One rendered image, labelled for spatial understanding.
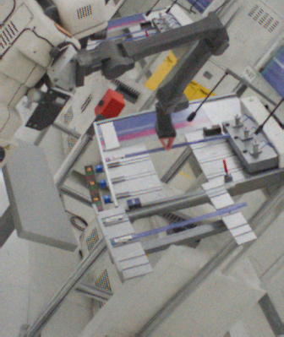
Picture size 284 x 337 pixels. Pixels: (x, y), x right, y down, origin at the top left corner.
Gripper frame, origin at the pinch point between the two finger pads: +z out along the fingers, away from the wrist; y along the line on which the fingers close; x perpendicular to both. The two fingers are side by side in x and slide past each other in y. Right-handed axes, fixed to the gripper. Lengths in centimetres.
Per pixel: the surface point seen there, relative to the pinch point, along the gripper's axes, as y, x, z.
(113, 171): 6.5, 22.8, 10.2
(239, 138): 2.1, -30.4, 4.2
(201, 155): 4.4, -14.2, 10.2
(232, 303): -19, -19, 85
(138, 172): 2.3, 13.0, 10.3
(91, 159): 125, 32, 77
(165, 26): 140, -30, 0
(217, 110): 37.5, -31.5, 9.7
